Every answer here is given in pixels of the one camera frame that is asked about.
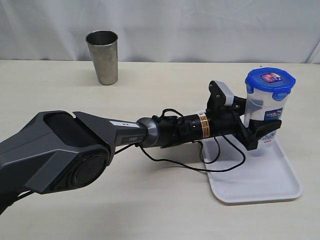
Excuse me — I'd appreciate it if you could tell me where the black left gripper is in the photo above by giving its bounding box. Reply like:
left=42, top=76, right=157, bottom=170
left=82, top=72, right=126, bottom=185
left=205, top=80, right=282, bottom=151

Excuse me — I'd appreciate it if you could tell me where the clear plastic tall container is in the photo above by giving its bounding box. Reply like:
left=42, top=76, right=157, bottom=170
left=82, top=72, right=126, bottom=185
left=242, top=66, right=297, bottom=157

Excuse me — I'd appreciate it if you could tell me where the blue plastic lid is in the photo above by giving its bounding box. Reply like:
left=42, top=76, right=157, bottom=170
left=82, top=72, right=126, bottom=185
left=244, top=67, right=296, bottom=102

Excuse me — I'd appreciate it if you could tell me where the stainless steel cup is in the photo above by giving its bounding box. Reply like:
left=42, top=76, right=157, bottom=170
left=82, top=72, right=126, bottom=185
left=85, top=30, right=118, bottom=86

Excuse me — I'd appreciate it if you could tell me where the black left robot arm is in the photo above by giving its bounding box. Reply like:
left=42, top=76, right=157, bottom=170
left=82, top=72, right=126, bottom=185
left=0, top=81, right=282, bottom=211

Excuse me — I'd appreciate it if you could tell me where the white plastic tray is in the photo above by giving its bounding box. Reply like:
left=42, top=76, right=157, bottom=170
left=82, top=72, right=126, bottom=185
left=196, top=109, right=304, bottom=207

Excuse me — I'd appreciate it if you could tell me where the white curtain backdrop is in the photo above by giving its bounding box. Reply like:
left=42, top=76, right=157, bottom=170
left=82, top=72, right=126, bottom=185
left=0, top=0, right=320, bottom=64

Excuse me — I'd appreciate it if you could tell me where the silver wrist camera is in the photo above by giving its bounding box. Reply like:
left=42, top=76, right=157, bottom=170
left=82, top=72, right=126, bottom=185
left=215, top=81, right=235, bottom=106

